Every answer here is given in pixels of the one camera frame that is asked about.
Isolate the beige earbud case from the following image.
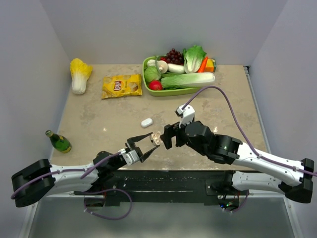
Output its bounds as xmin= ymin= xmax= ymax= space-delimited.
xmin=150 ymin=132 xmax=163 ymax=146

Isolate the white earbud charging case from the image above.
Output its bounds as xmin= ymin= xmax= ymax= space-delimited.
xmin=141 ymin=118 xmax=153 ymax=128

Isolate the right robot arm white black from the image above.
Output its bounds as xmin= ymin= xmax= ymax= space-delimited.
xmin=160 ymin=121 xmax=314 ymax=204

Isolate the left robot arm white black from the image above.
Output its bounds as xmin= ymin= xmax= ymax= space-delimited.
xmin=10 ymin=132 xmax=161 ymax=207

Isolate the green plastic basket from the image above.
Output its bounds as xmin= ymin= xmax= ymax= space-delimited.
xmin=141 ymin=56 xmax=200 ymax=97

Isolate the red apple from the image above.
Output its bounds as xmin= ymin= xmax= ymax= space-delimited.
xmin=148 ymin=80 xmax=163 ymax=91

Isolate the long white green cabbage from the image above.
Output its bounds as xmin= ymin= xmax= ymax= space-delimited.
xmin=161 ymin=72 xmax=215 ymax=89

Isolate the yellow Lays chips bag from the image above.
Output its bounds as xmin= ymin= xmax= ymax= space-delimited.
xmin=101 ymin=74 xmax=142 ymax=99

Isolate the round green cabbage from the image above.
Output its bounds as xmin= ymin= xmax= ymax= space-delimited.
xmin=143 ymin=66 xmax=160 ymax=83

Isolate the white daikon radish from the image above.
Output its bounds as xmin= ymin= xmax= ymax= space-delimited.
xmin=167 ymin=63 xmax=185 ymax=74

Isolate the beige mushroom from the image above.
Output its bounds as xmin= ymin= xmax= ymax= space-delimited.
xmin=156 ymin=60 xmax=168 ymax=74

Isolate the orange carrot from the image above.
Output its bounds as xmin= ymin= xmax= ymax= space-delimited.
xmin=197 ymin=57 xmax=209 ymax=73

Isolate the green champagne bottle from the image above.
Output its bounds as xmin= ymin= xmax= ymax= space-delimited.
xmin=45 ymin=130 xmax=72 ymax=153

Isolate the purple grapes bunch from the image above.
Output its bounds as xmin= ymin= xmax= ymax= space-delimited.
xmin=164 ymin=48 xmax=184 ymax=65

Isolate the orange pumpkin slice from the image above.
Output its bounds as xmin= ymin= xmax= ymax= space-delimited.
xmin=204 ymin=59 xmax=216 ymax=73

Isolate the green leafy lettuce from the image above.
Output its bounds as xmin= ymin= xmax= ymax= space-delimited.
xmin=183 ymin=45 xmax=207 ymax=73

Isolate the yellow napa cabbage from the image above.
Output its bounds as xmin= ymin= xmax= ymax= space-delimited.
xmin=70 ymin=58 xmax=93 ymax=95

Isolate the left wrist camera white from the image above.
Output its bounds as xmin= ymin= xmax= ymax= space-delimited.
xmin=118 ymin=148 xmax=140 ymax=166

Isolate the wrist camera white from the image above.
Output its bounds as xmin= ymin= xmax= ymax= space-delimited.
xmin=118 ymin=148 xmax=140 ymax=166
xmin=175 ymin=104 xmax=195 ymax=128

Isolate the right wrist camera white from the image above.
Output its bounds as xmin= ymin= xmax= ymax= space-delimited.
xmin=175 ymin=104 xmax=195 ymax=128

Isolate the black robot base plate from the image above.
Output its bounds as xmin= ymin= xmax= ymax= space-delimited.
xmin=85 ymin=170 xmax=248 ymax=206

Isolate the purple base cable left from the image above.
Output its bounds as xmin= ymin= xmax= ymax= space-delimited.
xmin=83 ymin=188 xmax=133 ymax=221

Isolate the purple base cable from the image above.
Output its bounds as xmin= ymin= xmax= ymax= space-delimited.
xmin=83 ymin=188 xmax=133 ymax=221
xmin=221 ymin=190 xmax=250 ymax=214

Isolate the aluminium frame rail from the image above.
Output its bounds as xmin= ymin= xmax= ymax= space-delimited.
xmin=243 ymin=65 xmax=293 ymax=199

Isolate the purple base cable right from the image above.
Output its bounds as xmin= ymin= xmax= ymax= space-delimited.
xmin=221 ymin=190 xmax=250 ymax=214

